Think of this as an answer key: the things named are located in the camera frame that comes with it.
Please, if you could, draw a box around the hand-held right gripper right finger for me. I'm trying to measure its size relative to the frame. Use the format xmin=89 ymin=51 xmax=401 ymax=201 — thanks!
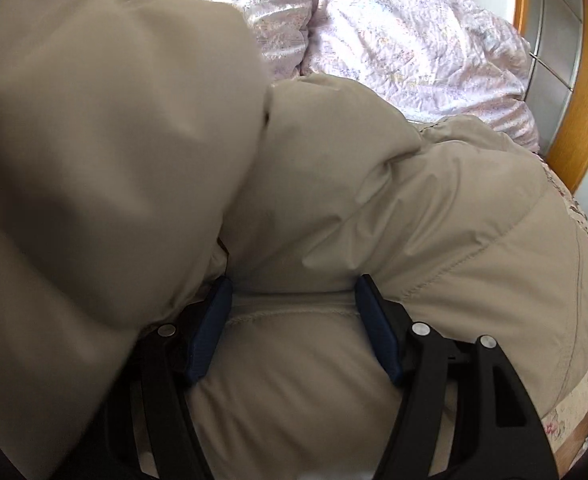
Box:
xmin=354 ymin=274 xmax=561 ymax=480

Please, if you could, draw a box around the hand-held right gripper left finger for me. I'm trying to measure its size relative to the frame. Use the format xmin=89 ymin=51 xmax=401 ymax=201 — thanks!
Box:
xmin=123 ymin=277 xmax=235 ymax=480

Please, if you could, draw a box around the wooden headboard with grey panels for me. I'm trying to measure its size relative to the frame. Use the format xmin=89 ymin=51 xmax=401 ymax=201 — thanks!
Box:
xmin=403 ymin=0 xmax=588 ymax=197

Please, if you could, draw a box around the pink floral pillow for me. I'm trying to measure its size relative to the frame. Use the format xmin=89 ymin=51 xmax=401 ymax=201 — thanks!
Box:
xmin=146 ymin=0 xmax=316 ymax=82
xmin=305 ymin=0 xmax=544 ymax=157

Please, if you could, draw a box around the beige puffer jacket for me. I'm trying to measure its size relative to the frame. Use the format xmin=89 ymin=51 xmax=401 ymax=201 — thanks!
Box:
xmin=0 ymin=0 xmax=588 ymax=480

